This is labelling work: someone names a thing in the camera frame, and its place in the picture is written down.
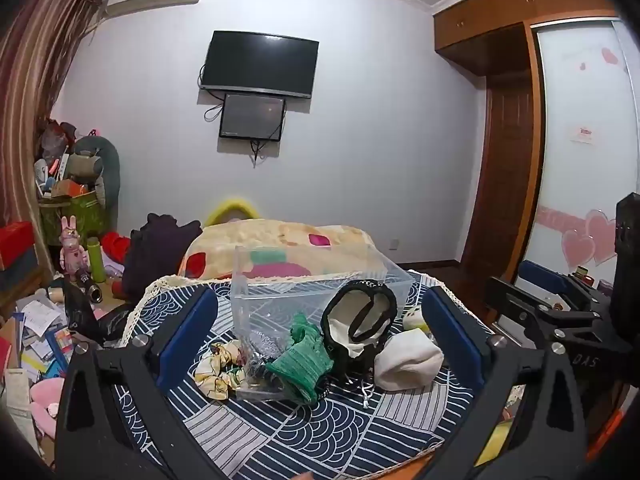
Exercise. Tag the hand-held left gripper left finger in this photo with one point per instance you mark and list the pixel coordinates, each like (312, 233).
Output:
(187, 332)

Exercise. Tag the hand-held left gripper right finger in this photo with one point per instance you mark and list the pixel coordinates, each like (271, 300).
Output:
(450, 332)

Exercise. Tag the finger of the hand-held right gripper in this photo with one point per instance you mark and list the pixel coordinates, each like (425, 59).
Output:
(542, 275)
(510, 305)

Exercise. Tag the yellow plush toy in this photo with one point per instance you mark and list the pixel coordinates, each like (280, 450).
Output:
(415, 319)

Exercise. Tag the floral scrunchie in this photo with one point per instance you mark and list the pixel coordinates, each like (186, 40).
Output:
(215, 375)

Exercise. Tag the white cloth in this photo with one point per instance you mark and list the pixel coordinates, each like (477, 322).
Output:
(407, 362)

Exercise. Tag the black and white hat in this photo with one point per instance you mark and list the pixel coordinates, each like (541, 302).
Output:
(360, 320)

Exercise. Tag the clear plastic storage box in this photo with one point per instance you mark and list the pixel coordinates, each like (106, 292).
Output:
(280, 305)

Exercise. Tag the green knit cloth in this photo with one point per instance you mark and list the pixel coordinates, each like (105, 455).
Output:
(300, 360)

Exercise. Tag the dark purple garment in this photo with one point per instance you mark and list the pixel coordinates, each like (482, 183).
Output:
(155, 255)

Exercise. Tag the wooden door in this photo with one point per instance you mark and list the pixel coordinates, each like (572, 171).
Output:
(500, 185)

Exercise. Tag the black plastic bag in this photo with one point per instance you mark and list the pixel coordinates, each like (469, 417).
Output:
(87, 317)

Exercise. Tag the black flashlight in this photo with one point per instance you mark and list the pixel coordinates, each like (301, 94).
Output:
(87, 287)

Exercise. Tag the red cloth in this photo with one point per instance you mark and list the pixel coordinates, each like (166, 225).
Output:
(116, 247)

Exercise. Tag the green bottle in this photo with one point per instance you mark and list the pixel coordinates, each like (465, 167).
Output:
(96, 260)

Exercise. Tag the printed beige blanket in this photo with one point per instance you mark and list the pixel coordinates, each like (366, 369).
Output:
(260, 240)

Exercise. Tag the yellow curved cushion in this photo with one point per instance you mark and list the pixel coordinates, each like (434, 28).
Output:
(235, 206)

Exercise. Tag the pink rabbit toy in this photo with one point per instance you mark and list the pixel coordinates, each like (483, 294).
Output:
(72, 250)

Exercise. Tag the blue patterned tablecloth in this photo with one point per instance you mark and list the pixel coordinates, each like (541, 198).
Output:
(300, 435)

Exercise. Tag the pile of papers and books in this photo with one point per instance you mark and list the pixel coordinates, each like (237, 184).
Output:
(35, 340)

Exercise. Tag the green fabric storage box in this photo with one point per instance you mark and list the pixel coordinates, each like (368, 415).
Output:
(80, 217)

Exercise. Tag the pink plush toy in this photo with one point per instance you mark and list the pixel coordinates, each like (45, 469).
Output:
(46, 402)

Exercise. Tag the wooden wardrobe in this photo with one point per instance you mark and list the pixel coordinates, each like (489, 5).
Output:
(575, 110)

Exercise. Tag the grey-blue box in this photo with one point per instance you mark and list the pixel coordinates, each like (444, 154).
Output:
(17, 272)

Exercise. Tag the grey-green plush toy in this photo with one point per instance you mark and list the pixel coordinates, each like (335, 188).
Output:
(107, 160)

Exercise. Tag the red box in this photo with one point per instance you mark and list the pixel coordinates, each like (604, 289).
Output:
(15, 242)

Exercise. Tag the clear plastic bag of clutter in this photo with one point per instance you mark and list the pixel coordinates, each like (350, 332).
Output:
(52, 142)

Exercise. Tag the striped curtain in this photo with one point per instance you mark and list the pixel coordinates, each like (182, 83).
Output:
(30, 85)

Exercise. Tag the small wall-mounted monitor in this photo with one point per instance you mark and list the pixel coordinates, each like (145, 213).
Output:
(252, 115)

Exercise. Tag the wall-mounted television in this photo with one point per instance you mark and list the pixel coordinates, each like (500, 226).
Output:
(260, 62)

